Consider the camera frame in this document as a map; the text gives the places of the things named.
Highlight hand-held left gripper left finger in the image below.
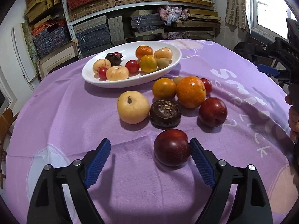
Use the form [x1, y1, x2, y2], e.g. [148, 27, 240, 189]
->
[27, 138, 111, 224]

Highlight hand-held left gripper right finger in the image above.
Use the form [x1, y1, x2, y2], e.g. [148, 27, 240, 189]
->
[189, 137, 274, 224]

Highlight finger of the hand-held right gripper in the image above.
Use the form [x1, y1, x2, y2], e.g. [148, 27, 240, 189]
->
[243, 42, 278, 60]
[258, 63, 292, 84]

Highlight dark red plum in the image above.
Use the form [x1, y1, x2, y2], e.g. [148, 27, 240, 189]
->
[153, 129, 191, 167]

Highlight dark brown water chestnut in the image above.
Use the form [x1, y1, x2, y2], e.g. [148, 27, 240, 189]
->
[105, 53, 122, 66]
[150, 99, 182, 129]

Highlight orange mandarin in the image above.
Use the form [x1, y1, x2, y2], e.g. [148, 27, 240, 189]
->
[136, 45, 154, 60]
[176, 76, 207, 109]

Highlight yellow-orange mandarin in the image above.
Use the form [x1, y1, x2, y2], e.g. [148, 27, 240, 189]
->
[152, 78, 177, 100]

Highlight white oval plate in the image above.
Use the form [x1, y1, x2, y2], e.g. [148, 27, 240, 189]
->
[82, 41, 182, 88]

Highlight greenish-orange mandarin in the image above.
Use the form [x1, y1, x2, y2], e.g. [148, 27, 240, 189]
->
[139, 55, 158, 73]

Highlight person's right hand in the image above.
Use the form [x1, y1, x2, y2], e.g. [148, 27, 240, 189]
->
[285, 94, 299, 143]

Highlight window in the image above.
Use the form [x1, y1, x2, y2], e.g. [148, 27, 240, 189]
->
[248, 0, 297, 40]

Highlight brick pattern curtain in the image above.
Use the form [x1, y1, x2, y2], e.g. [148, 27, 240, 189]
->
[225, 0, 251, 32]

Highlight purple printed tablecloth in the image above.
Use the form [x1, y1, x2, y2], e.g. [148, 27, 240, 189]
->
[5, 40, 299, 224]

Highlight bundled floral cloth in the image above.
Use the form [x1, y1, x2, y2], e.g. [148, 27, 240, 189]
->
[158, 5, 189, 26]

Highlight wooden chair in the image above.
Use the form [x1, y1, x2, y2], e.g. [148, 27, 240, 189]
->
[0, 108, 20, 189]

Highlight cardboard box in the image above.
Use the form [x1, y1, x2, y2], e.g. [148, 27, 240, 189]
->
[37, 38, 81, 80]

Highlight stack of dark flat boxes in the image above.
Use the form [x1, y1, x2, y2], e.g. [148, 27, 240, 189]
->
[130, 13, 164, 32]

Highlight stack of dark patterned boxes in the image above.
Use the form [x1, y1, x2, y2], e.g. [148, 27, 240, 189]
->
[74, 16, 113, 56]

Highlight white board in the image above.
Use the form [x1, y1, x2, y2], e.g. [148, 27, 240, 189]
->
[10, 26, 41, 84]

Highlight stack of red-blue patterned boxes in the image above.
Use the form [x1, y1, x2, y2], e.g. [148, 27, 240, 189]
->
[31, 20, 71, 59]

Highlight grey woven boxes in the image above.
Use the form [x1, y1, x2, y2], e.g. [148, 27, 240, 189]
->
[107, 16, 125, 46]

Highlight green marbled board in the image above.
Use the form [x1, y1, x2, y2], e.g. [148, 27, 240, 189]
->
[22, 22, 40, 61]

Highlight white metal shelf rack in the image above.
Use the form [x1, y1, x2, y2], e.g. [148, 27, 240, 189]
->
[59, 0, 222, 59]

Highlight stack of yellow woven boxes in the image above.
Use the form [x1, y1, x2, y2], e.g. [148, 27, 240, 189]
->
[24, 0, 61, 24]

